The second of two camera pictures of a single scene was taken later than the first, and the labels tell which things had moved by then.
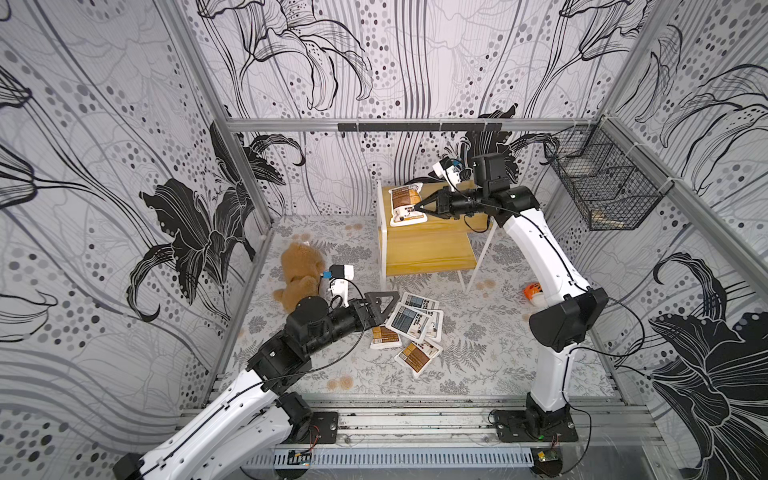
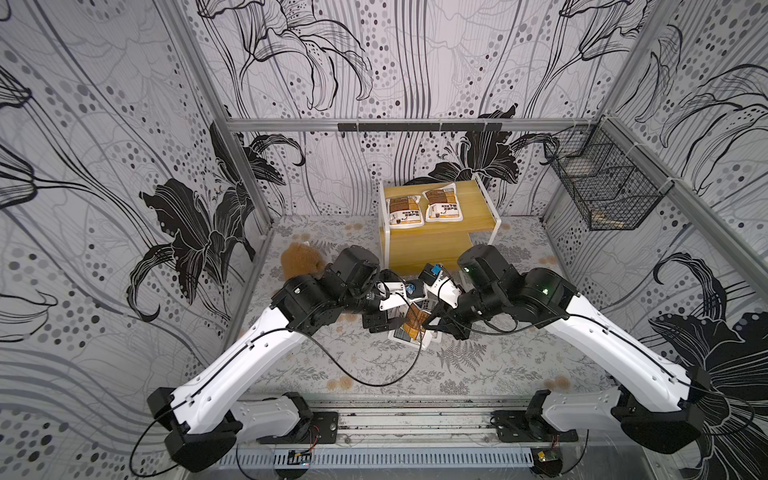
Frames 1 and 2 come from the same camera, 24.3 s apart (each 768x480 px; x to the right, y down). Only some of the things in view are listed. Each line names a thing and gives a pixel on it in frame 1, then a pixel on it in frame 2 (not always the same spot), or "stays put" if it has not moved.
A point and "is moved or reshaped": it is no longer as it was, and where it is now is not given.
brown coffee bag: x=383 y=337 to x=416 y=319
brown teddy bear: x=302 y=266 stays put
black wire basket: x=616 y=183 stays put
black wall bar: x=413 y=127 stays put
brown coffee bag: x=403 y=200 is moved or reshaped
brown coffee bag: x=417 y=356 is moved or reshaped
